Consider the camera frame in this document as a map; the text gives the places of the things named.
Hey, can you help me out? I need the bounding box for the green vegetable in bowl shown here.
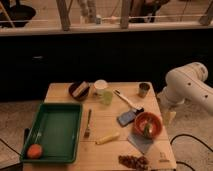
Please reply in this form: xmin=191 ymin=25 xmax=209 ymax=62
xmin=143 ymin=123 xmax=152 ymax=138

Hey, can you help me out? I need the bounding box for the white cup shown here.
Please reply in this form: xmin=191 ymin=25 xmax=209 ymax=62
xmin=93 ymin=79 xmax=108 ymax=96

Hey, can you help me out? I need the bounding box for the metal fork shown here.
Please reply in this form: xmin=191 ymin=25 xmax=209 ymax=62
xmin=84 ymin=109 xmax=92 ymax=138

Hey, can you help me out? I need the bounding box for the orange fruit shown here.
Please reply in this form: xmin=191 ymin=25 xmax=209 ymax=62
xmin=27 ymin=144 xmax=43 ymax=159

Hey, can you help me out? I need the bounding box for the orange red bowl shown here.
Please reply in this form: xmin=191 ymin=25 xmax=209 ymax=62
xmin=132 ymin=112 xmax=162 ymax=139

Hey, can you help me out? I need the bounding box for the dark brown bowl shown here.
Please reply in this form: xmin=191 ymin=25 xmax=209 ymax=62
xmin=68 ymin=81 xmax=90 ymax=101

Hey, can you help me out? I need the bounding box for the green translucent cup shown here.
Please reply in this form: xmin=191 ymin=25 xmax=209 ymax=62
xmin=101 ymin=91 xmax=113 ymax=105

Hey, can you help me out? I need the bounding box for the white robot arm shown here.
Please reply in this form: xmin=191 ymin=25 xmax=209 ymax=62
xmin=157 ymin=62 xmax=213 ymax=126

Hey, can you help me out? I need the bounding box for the metal cup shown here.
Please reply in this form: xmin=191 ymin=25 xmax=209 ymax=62
xmin=138 ymin=83 xmax=150 ymax=98

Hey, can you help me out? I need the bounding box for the yellow banana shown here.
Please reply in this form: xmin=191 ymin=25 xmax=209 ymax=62
xmin=95 ymin=133 xmax=120 ymax=145

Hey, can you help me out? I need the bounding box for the wooden block in bowl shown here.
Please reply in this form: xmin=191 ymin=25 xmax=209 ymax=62
xmin=72 ymin=81 xmax=89 ymax=97

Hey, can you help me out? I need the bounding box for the wooden table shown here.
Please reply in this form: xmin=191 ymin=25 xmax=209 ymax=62
xmin=23 ymin=82 xmax=177 ymax=171

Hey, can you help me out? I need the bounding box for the green plastic tray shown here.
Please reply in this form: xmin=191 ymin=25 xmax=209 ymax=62
xmin=20 ymin=103 xmax=82 ymax=163

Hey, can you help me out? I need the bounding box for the bunch of dark grapes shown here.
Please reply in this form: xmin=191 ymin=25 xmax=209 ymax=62
xmin=118 ymin=155 xmax=149 ymax=171

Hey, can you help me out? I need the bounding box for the black cable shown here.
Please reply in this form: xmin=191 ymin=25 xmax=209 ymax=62
xmin=169 ymin=133 xmax=213 ymax=171

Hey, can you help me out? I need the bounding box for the grey blue cloth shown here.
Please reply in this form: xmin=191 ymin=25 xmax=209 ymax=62
xmin=127 ymin=133 xmax=153 ymax=154

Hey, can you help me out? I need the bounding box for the blue sponge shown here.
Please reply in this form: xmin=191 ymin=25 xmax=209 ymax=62
xmin=117 ymin=111 xmax=136 ymax=127

